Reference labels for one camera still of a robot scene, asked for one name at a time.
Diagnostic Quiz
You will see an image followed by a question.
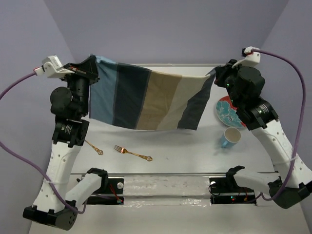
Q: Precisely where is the light blue mug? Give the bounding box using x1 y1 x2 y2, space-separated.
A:
220 127 241 148

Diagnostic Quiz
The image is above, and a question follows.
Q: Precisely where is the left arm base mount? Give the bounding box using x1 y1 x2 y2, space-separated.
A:
86 168 124 205

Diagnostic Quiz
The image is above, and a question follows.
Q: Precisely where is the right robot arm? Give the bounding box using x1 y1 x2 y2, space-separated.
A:
214 59 312 209

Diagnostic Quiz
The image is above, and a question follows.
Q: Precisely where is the gold fork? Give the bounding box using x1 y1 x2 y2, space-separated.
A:
114 145 153 161

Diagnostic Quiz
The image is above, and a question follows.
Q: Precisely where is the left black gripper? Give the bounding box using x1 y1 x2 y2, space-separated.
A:
61 55 102 115

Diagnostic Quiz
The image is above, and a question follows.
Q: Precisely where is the red and teal plate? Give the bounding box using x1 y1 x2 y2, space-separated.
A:
215 96 246 129

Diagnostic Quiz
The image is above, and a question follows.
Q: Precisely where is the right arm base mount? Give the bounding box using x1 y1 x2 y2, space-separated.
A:
208 166 256 205

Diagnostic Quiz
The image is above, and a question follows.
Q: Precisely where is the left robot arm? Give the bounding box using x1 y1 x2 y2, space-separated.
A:
23 56 108 231

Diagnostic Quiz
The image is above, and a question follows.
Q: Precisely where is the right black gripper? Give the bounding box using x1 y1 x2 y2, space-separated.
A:
214 58 247 108

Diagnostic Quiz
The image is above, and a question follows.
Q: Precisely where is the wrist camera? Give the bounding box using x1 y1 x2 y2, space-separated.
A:
33 55 74 79
232 46 261 68

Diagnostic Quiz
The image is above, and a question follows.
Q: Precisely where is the striped cloth placemat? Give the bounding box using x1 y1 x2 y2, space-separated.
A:
89 56 215 130

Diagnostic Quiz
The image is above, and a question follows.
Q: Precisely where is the gold spoon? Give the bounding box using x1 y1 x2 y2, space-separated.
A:
84 140 103 156

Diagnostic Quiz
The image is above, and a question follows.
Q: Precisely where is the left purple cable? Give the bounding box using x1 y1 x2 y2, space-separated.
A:
0 72 117 215

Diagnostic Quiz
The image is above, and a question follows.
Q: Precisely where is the aluminium rail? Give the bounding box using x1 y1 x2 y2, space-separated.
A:
70 172 278 177
130 63 224 67

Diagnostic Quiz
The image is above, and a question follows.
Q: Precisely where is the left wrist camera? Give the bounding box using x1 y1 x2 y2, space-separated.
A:
33 55 74 79

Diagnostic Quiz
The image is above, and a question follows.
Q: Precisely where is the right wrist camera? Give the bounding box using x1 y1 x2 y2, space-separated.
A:
232 46 261 68

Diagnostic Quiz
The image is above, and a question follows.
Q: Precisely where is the aluminium rail front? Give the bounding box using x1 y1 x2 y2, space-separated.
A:
70 172 278 177

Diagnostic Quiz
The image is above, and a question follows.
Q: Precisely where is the aluminium rail back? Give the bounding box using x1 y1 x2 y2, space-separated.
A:
130 63 224 67

